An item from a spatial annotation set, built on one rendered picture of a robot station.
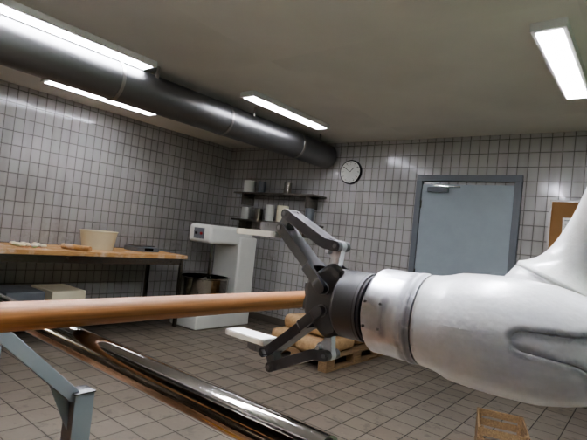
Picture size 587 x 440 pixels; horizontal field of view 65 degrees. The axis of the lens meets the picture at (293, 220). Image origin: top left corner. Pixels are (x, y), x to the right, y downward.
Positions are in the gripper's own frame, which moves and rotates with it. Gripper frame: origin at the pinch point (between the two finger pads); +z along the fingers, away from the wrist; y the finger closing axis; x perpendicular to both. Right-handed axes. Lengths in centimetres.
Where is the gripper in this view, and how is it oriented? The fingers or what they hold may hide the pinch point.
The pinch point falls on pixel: (244, 281)
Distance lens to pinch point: 62.9
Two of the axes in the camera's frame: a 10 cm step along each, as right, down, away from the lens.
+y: -1.0, 9.9, -0.3
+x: 6.3, 0.9, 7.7
